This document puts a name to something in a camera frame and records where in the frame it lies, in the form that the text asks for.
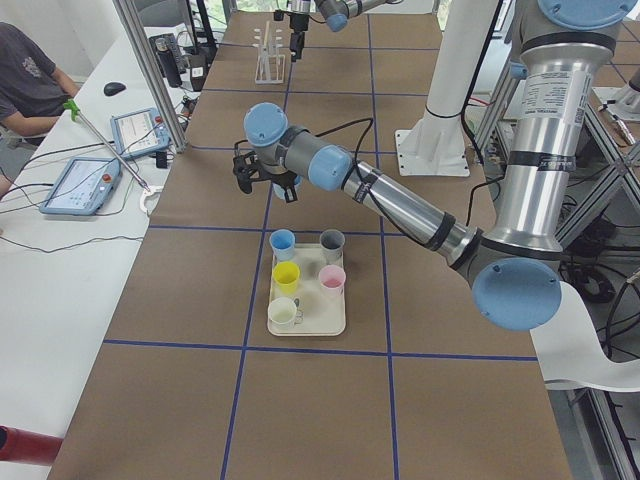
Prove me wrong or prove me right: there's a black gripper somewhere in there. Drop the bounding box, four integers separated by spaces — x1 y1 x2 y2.
233 153 297 203
289 12 308 62

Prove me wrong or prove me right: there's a light blue plastic cup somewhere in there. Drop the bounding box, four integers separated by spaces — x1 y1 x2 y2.
273 175 302 201

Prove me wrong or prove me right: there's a grey plastic cup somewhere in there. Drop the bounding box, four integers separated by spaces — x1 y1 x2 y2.
319 229 345 264

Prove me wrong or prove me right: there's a pink plastic cup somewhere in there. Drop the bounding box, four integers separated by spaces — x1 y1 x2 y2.
318 265 346 298

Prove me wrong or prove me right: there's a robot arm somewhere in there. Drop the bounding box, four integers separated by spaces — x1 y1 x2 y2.
282 0 394 62
234 1 633 330

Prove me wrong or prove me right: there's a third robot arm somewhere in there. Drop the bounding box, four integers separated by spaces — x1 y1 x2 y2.
612 70 640 122

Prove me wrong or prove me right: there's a yellow plastic cup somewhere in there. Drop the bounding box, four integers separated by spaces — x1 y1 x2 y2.
272 261 301 294

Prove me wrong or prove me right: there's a cream white plastic cup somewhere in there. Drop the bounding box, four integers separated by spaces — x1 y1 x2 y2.
267 297 304 332

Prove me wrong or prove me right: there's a blue teach pendant far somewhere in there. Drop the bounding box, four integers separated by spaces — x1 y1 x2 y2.
110 107 171 160

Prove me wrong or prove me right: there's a blue teach pendant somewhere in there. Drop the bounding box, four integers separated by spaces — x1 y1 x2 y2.
39 157 121 216
110 107 171 160

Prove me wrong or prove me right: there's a cream plastic tray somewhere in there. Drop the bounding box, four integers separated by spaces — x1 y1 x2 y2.
267 243 346 336

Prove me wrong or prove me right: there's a black computer mouse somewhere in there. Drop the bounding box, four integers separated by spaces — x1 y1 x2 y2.
103 81 126 97

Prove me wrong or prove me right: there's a blue teach pendant near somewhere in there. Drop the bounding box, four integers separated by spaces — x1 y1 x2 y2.
39 157 121 216

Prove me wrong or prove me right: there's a metal reacher grabber tool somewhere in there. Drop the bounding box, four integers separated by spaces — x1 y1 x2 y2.
63 99 163 217

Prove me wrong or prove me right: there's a seated person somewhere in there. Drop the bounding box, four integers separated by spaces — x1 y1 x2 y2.
0 21 81 148

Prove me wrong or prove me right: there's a red cylinder object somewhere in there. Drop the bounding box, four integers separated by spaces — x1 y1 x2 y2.
1 426 63 466

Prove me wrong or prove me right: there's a white wire cup rack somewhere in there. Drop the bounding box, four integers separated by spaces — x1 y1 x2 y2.
252 21 287 85

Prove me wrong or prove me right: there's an aluminium frame post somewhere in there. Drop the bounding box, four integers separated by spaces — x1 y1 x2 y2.
112 0 187 153

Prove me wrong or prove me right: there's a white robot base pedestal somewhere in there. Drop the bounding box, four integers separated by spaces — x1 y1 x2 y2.
395 0 502 177

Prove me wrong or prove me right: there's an aluminium frame table structure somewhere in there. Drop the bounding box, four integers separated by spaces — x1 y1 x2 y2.
474 89 640 480

